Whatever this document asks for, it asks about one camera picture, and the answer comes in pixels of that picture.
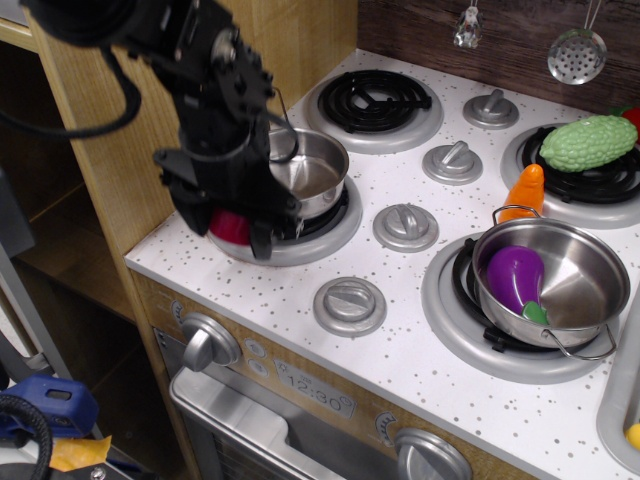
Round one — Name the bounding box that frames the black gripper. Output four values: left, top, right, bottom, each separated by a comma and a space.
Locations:
153, 134, 299, 260

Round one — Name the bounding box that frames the red toy sweet potato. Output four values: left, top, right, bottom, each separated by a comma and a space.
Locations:
209, 208, 250, 246

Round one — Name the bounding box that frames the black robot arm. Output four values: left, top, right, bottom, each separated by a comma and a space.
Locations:
1, 1, 301, 260

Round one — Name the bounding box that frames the front left burner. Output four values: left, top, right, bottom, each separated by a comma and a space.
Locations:
207, 176, 363, 267

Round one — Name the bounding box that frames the burner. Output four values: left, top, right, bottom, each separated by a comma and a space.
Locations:
500, 124, 639, 230
304, 69, 444, 155
421, 235, 620, 385
207, 176, 363, 267

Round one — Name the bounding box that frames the small steel saucepan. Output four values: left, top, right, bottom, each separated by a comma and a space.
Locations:
269, 113, 349, 220

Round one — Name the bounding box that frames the left oven dial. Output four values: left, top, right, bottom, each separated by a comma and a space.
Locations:
181, 312, 242, 372

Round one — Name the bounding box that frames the oven dial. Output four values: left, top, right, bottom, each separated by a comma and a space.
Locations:
395, 428, 473, 480
181, 312, 242, 372

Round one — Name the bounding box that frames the grey stovetop knob front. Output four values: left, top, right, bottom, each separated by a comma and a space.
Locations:
313, 277, 387, 338

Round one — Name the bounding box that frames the grey stovetop knob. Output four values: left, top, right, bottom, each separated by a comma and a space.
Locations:
463, 89, 520, 130
422, 141, 483, 186
313, 277, 387, 338
372, 204, 439, 253

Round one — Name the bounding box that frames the oven clock display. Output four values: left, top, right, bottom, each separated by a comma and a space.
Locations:
273, 359, 357, 419

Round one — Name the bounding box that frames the grey stovetop knob middle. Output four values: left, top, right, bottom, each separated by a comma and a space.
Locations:
372, 204, 439, 253

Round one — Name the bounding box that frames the wooden side cabinet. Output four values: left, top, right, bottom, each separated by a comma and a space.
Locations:
1, 1, 358, 479

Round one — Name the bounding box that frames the back left burner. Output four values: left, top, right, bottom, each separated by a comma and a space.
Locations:
304, 69, 444, 155

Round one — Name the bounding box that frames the grey stovetop knob upper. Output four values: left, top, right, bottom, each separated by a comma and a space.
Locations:
422, 141, 483, 186

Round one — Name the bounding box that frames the front right burner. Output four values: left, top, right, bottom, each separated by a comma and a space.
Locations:
421, 235, 620, 385

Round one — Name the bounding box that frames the blue clamp tool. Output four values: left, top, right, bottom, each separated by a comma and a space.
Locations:
1, 375, 102, 439

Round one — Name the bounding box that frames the yellow tape piece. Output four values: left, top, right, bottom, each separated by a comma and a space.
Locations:
49, 436, 112, 472

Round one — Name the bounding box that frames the grey stovetop knob back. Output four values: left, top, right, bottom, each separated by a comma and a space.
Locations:
463, 89, 520, 130

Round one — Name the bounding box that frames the purple toy eggplant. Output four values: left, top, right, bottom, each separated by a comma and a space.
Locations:
486, 246, 548, 325

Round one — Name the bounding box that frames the right oven dial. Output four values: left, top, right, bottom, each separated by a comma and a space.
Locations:
395, 428, 473, 480

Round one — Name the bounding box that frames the orange toy carrot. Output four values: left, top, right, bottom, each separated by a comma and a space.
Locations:
498, 164, 545, 223

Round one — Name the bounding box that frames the hanging clear utensil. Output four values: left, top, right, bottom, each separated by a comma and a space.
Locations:
453, 0, 483, 49

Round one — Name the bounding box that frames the green toy bitter gourd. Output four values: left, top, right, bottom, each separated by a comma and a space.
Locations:
539, 115, 638, 173

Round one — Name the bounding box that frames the back right burner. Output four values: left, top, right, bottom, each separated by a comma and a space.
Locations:
500, 124, 639, 230

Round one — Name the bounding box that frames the hanging steel skimmer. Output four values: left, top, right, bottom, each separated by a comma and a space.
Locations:
547, 1, 608, 86

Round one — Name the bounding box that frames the red toy pepper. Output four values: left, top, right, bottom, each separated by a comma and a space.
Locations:
610, 106, 640, 136

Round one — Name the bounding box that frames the grey toy sink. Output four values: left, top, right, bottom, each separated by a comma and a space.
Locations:
596, 294, 639, 475

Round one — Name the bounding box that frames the yellow toy in sink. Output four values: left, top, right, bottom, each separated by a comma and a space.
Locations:
624, 423, 640, 450

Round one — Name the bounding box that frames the silver oven door handle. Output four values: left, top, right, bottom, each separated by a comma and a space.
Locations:
170, 368, 319, 479

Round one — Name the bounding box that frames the black braided cable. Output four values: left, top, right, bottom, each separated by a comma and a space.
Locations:
0, 393, 53, 480

